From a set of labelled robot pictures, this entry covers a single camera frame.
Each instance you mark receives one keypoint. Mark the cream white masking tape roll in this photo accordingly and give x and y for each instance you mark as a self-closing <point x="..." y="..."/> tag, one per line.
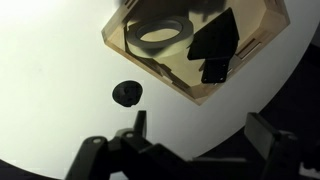
<point x="173" y="45"/>

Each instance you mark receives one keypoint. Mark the large black angled bracket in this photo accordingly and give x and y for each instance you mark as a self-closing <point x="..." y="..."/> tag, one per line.
<point x="216" y="36"/>

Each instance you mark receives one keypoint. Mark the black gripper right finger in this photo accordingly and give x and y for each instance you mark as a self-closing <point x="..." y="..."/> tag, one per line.
<point x="280" y="156"/>

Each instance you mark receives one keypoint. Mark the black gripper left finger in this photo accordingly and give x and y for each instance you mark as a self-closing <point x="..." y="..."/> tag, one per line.
<point x="100" y="156"/>

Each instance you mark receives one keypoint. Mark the square wooden tray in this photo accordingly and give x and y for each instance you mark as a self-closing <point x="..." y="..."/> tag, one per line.
<point x="270" y="20"/>

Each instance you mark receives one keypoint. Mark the black round knob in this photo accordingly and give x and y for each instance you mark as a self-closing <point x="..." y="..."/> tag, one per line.
<point x="127" y="93"/>

